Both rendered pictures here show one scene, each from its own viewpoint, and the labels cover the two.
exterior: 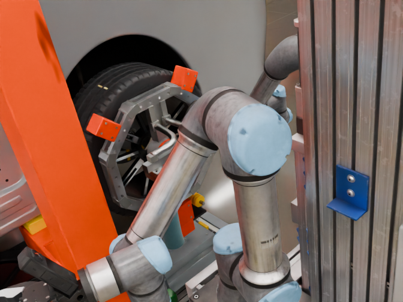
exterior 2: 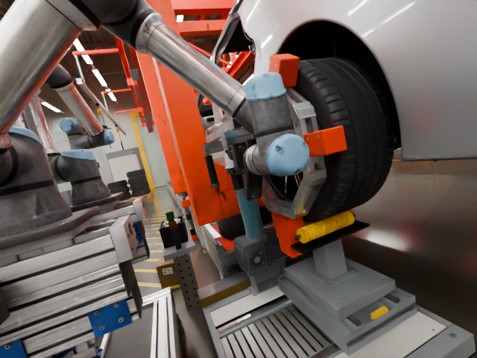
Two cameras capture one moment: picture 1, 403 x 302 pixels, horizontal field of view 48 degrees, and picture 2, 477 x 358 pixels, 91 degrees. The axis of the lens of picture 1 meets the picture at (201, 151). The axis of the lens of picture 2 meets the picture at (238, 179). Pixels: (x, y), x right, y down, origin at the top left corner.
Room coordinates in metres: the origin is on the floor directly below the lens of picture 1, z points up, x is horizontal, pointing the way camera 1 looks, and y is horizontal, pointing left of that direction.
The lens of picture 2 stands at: (1.81, -0.83, 0.88)
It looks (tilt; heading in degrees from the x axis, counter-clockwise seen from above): 6 degrees down; 108
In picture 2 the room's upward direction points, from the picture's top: 13 degrees counter-clockwise
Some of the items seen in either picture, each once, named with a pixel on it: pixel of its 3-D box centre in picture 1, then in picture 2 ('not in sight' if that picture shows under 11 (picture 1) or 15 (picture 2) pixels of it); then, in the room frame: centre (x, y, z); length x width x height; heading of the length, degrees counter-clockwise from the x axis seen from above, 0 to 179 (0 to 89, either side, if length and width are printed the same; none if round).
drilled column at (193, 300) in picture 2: not in sight; (185, 273); (0.93, 0.38, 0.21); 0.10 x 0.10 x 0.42; 36
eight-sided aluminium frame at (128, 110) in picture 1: (163, 151); (272, 150); (1.66, 0.16, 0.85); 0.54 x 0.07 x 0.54; 126
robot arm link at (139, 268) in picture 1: (140, 263); (72, 126); (0.65, 0.15, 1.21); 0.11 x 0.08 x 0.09; 111
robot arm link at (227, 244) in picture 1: (238, 252); (79, 164); (0.86, -0.05, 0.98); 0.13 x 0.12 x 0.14; 21
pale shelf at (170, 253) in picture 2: not in sight; (177, 241); (0.95, 0.35, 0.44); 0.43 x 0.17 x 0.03; 126
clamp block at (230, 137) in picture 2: not in sight; (236, 137); (1.60, -0.10, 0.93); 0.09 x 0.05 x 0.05; 36
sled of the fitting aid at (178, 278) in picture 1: (171, 254); (335, 291); (1.80, 0.26, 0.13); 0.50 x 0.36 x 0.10; 126
